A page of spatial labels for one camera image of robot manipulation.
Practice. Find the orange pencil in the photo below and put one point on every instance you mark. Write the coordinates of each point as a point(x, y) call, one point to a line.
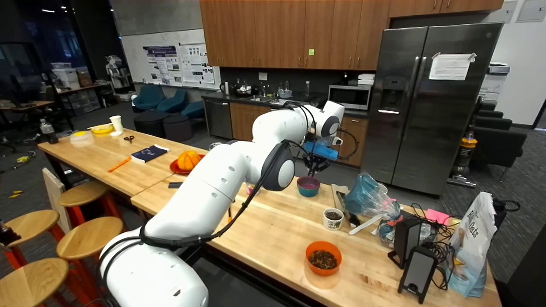
point(119, 164)

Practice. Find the small white cup dark contents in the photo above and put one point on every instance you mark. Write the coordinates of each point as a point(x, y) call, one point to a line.
point(333, 218)

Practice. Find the round wooden stool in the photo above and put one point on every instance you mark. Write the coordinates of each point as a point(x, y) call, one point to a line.
point(31, 282)
point(87, 237)
point(31, 222)
point(82, 193)

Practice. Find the black sofa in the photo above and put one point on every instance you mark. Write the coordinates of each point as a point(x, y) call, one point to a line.
point(496, 133)

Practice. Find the brown two-door base cabinet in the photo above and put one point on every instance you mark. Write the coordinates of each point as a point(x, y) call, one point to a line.
point(355, 142)

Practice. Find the clear plastic container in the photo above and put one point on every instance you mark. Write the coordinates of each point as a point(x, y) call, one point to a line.
point(80, 138)

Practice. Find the brown narrow base cabinet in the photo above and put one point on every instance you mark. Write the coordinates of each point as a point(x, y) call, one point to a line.
point(242, 119)

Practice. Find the white cup with base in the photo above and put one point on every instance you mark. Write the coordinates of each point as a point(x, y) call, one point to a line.
point(116, 123)

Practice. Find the stainless steel refrigerator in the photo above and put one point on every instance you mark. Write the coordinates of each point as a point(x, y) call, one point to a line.
point(431, 108)

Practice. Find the wide brown wall cabinets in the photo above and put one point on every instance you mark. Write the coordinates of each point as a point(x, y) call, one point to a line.
point(295, 31)

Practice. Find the pale wooden chair back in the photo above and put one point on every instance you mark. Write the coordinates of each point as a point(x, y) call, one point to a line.
point(51, 189)

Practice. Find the silver microwave oven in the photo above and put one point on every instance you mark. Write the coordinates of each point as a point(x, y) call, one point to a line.
point(351, 97)

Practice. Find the orange bowl with food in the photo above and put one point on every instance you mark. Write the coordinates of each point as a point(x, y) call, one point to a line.
point(322, 258)

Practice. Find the white wall poster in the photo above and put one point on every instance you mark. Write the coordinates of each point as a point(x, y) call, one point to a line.
point(179, 62)

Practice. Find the blue plastic bag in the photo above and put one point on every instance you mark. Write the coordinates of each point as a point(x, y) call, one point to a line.
point(367, 196)

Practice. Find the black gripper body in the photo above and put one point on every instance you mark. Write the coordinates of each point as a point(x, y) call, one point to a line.
point(317, 164)

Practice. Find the dark blue book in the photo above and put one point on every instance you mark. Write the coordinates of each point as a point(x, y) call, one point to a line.
point(148, 154)

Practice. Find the brown cabinets above refrigerator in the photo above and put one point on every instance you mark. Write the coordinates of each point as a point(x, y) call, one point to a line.
point(443, 5)

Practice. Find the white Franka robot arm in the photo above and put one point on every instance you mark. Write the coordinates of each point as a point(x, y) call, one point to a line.
point(193, 193)

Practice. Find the teal and purple bowl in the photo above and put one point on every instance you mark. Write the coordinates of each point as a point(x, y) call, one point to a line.
point(307, 186)

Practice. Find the pink sticky notepad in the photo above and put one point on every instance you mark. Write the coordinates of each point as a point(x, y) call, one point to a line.
point(437, 217)

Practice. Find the black speaker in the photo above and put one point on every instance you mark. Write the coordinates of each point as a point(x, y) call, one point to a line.
point(418, 273)
point(406, 237)

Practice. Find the dark dishwasher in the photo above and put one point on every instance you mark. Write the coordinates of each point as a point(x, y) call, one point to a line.
point(217, 118)

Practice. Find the white stick utensil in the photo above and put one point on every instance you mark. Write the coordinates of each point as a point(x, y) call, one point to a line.
point(365, 224)

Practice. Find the yellow upright vacuum cleaner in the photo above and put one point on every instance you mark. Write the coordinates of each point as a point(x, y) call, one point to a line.
point(464, 155)

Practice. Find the blue armchair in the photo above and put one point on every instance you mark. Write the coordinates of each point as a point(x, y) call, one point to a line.
point(162, 101)

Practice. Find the orange plush ball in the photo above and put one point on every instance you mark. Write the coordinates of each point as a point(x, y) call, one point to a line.
point(188, 160)

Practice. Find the white paper sheet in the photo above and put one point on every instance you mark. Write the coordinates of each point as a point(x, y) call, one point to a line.
point(452, 67)

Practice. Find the white printed paper bag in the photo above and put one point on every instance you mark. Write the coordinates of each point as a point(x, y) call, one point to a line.
point(472, 249)

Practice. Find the yellow bowl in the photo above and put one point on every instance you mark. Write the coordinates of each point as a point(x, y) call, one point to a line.
point(102, 130)

